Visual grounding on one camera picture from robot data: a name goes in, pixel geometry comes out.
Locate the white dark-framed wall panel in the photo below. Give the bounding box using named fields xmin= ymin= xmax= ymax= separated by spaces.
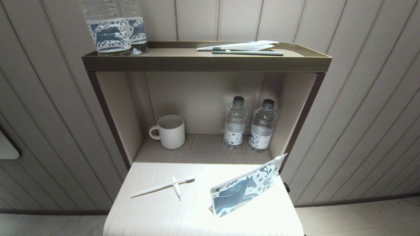
xmin=0 ymin=126 xmax=22 ymax=160

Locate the beige open shelf cabinet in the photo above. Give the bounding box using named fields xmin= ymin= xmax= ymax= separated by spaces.
xmin=87 ymin=70 xmax=326 ymax=171

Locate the white horse-print zip pouch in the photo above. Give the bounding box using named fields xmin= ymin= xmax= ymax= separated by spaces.
xmin=209 ymin=153 xmax=287 ymax=218

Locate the small white toothpaste tube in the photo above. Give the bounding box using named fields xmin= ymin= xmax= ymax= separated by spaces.
xmin=172 ymin=176 xmax=181 ymax=201

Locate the grey-green toothbrush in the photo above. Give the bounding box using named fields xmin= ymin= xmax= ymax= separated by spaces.
xmin=212 ymin=47 xmax=284 ymax=56

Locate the white wrapped toothbrush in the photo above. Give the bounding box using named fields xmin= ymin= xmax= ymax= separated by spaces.
xmin=130 ymin=175 xmax=195 ymax=198

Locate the large bottle horse print label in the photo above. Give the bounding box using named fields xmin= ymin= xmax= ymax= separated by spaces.
xmin=118 ymin=0 xmax=149 ymax=55
xmin=79 ymin=0 xmax=132 ymax=55

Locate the brass coloured tray shelf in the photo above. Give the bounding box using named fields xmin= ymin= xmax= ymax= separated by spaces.
xmin=82 ymin=41 xmax=332 ymax=73

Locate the white ribbed ceramic mug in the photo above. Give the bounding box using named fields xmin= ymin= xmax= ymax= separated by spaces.
xmin=149 ymin=115 xmax=185 ymax=150

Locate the small clear water bottle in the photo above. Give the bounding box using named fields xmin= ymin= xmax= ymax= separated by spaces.
xmin=248 ymin=99 xmax=278 ymax=152
xmin=223 ymin=96 xmax=248 ymax=148

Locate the white paper wrapper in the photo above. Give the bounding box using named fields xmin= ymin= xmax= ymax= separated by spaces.
xmin=197 ymin=40 xmax=279 ymax=52

